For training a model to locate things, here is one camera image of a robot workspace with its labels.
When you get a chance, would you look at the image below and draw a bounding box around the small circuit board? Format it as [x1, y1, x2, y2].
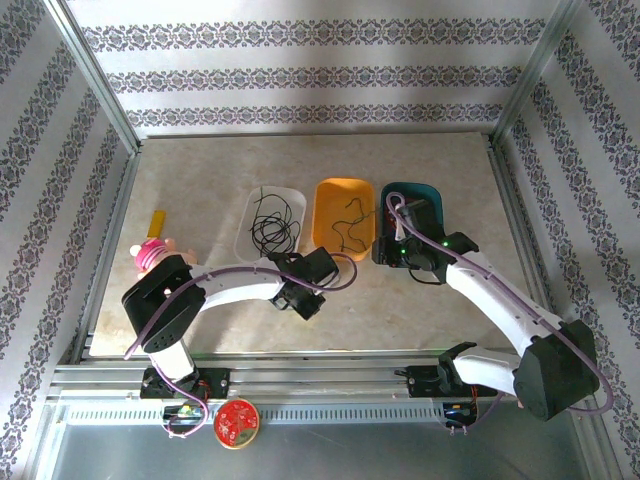
[162, 403, 209, 437]
[442, 399, 477, 432]

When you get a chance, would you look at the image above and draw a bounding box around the thin green cable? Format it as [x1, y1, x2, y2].
[332, 196, 376, 253]

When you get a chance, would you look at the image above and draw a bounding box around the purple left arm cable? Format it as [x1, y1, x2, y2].
[123, 252, 359, 437]

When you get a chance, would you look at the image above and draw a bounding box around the aluminium side rail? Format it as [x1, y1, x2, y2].
[485, 138, 557, 321]
[74, 149, 144, 361]

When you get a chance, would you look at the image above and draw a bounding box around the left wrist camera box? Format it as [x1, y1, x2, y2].
[299, 248, 342, 288]

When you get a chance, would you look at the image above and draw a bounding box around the dark green plastic bin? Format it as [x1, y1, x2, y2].
[378, 181, 446, 240]

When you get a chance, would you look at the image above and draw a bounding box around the thin black cable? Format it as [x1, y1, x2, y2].
[248, 187, 301, 259]

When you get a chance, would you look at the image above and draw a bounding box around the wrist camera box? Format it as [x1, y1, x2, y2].
[299, 248, 342, 288]
[399, 198, 432, 229]

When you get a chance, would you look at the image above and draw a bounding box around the yellow plastic bin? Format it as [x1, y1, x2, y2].
[310, 177, 377, 262]

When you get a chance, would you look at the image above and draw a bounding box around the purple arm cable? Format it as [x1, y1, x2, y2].
[123, 252, 359, 437]
[386, 191, 615, 417]

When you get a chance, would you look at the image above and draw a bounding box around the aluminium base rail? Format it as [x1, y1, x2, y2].
[47, 349, 551, 402]

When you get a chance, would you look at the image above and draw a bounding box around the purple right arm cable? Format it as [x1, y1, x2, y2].
[386, 191, 615, 417]

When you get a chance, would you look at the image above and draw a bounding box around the white plastic bin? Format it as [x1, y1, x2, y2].
[233, 185, 307, 264]

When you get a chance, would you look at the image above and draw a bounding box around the pink plush toy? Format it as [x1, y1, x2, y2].
[128, 236, 199, 281]

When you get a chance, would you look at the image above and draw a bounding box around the red round tin lid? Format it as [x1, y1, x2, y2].
[213, 397, 261, 450]

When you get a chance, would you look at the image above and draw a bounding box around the aluminium frame post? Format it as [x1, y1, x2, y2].
[492, 0, 584, 146]
[42, 0, 144, 154]

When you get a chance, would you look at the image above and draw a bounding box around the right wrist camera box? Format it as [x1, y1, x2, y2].
[399, 198, 432, 229]

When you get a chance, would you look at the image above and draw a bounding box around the slotted grey cable duct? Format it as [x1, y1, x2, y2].
[59, 402, 451, 426]

